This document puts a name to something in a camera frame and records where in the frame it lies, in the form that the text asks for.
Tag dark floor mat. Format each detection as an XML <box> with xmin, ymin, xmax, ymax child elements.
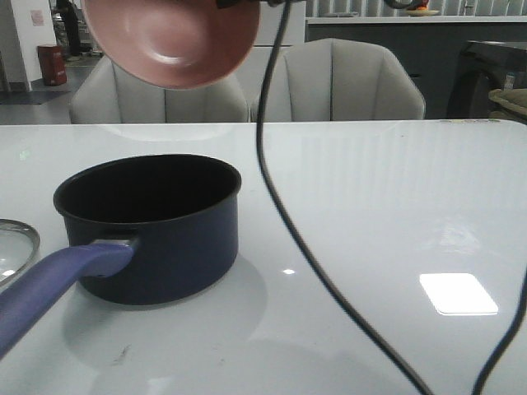
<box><xmin>0</xmin><ymin>91</ymin><xmax>69</xmax><ymax>105</ymax></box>

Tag dark blue saucepan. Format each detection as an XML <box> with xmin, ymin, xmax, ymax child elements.
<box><xmin>1</xmin><ymin>154</ymin><xmax>242</xmax><ymax>354</ymax></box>

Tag person in black shirt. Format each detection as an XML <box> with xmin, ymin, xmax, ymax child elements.
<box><xmin>55</xmin><ymin>0</ymin><xmax>82</xmax><ymax>59</ymax></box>

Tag pink wall notice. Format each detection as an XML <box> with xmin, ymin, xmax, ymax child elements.
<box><xmin>30</xmin><ymin>10</ymin><xmax>44</xmax><ymax>26</ymax></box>

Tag red trash bin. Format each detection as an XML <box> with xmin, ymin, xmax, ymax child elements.
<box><xmin>37</xmin><ymin>44</ymin><xmax>67</xmax><ymax>86</ymax></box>

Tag right beige upholstered chair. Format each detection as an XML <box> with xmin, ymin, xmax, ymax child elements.
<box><xmin>264</xmin><ymin>38</ymin><xmax>426</xmax><ymax>123</ymax></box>

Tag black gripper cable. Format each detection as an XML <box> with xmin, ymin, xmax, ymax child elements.
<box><xmin>254</xmin><ymin>0</ymin><xmax>527</xmax><ymax>395</ymax></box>

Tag pink bowl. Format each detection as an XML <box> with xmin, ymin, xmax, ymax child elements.
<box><xmin>82</xmin><ymin>0</ymin><xmax>260</xmax><ymax>89</ymax></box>

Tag dark kitchen counter cabinet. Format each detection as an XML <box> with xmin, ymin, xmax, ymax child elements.
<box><xmin>306</xmin><ymin>16</ymin><xmax>526</xmax><ymax>119</ymax></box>

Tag left beige upholstered chair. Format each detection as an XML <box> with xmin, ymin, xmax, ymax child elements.
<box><xmin>69</xmin><ymin>57</ymin><xmax>250</xmax><ymax>124</ymax></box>

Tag fruit bowl on counter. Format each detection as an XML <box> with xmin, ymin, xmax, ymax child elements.
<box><xmin>404</xmin><ymin>0</ymin><xmax>441</xmax><ymax>16</ymax></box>

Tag beige upholstered chair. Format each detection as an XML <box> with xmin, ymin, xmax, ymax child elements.
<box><xmin>69</xmin><ymin>57</ymin><xmax>250</xmax><ymax>124</ymax></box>
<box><xmin>264</xmin><ymin>38</ymin><xmax>426</xmax><ymax>123</ymax></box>

